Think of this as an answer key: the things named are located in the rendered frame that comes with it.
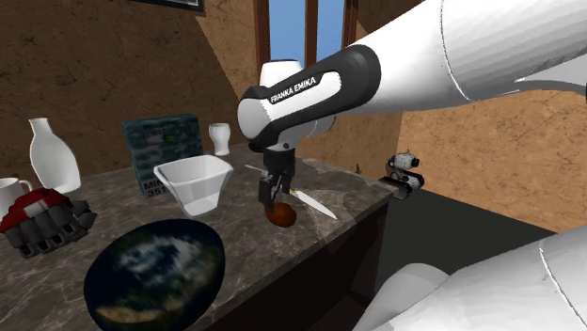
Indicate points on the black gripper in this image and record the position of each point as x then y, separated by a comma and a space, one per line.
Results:
279, 162

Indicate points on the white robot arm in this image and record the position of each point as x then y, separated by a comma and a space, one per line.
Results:
412, 69

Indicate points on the brown egg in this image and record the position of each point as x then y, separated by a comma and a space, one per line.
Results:
282, 215

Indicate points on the white knife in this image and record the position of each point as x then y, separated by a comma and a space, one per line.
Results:
316, 205

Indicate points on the white drinking cup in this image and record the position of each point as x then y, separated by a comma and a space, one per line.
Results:
220, 137

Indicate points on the white square bowl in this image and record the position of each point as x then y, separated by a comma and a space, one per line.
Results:
195, 183

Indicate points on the dark green printed box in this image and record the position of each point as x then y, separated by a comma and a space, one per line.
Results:
158, 137

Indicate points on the white and black toy robot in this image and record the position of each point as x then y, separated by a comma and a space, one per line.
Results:
403, 174

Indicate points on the dark earth-print plate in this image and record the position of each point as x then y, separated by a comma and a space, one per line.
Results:
156, 275

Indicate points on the white vase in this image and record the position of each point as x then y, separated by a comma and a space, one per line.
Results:
52, 160

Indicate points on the red and grey glove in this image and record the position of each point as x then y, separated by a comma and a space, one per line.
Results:
46, 220

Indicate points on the white mug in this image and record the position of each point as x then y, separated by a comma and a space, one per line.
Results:
9, 195

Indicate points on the window with brown frame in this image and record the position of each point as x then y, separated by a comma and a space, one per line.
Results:
286, 27

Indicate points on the dark framed wall picture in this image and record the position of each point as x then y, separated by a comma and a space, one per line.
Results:
179, 3

